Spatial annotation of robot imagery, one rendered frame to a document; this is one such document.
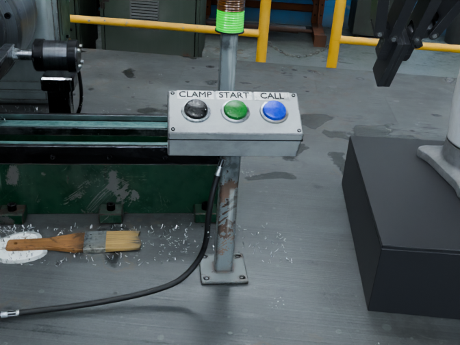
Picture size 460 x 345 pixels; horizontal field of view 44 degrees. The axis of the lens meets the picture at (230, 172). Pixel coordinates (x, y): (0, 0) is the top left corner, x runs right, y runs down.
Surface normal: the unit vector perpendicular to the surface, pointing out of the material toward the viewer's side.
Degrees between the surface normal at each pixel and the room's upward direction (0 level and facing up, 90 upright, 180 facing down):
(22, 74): 90
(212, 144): 119
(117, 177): 90
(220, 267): 90
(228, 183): 90
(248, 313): 0
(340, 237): 0
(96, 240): 0
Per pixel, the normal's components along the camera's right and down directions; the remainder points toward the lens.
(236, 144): 0.07, 0.84
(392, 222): 0.04, -0.90
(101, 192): 0.11, 0.47
